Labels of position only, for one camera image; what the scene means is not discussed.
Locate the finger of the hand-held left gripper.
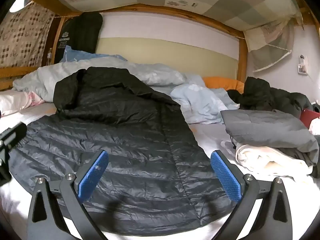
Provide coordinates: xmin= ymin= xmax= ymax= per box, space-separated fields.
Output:
xmin=0 ymin=122 xmax=27 ymax=187

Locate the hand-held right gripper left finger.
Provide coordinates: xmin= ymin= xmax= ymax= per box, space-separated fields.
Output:
xmin=26 ymin=149 xmax=109 ymax=240

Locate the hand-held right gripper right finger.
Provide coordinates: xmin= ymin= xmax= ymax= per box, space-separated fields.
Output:
xmin=210 ymin=150 xmax=293 ymax=240

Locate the black down jacket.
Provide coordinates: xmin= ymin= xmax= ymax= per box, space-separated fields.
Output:
xmin=7 ymin=66 xmax=240 ymax=237

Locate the pink floral pillow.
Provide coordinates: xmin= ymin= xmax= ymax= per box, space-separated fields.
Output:
xmin=0 ymin=90 xmax=45 ymax=117

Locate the folded white garment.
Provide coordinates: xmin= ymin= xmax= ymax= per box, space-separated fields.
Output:
xmin=235 ymin=142 xmax=314 ymax=180

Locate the folded grey garment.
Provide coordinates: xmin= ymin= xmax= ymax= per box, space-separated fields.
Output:
xmin=220 ymin=109 xmax=319 ymax=168

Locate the crumpled black garment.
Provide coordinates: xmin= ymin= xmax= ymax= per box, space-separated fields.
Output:
xmin=226 ymin=76 xmax=314 ymax=119

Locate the brown checkered curtain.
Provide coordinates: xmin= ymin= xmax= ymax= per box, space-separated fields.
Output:
xmin=0 ymin=1 xmax=55 ymax=68

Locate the orange pillow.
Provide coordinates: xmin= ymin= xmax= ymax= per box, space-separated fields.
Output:
xmin=202 ymin=76 xmax=245 ymax=93

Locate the blue pillow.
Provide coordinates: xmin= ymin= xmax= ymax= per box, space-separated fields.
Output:
xmin=59 ymin=45 xmax=128 ymax=63

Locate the red box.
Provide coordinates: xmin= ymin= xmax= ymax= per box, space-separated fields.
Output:
xmin=300 ymin=109 xmax=320 ymax=125

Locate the black hanging printed bag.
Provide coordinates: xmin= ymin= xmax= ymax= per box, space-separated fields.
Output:
xmin=54 ymin=12 xmax=103 ymax=64

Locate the light blue floral duvet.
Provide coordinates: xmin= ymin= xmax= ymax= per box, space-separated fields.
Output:
xmin=12 ymin=60 xmax=240 ymax=125

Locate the pastel hanging cloth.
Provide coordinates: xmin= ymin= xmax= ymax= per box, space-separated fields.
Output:
xmin=244 ymin=12 xmax=304 ymax=72

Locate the wooden bunk bed frame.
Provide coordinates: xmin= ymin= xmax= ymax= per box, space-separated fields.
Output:
xmin=0 ymin=0 xmax=310 ymax=92

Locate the white wall socket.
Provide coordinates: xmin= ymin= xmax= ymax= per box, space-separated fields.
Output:
xmin=297 ymin=54 xmax=308 ymax=75

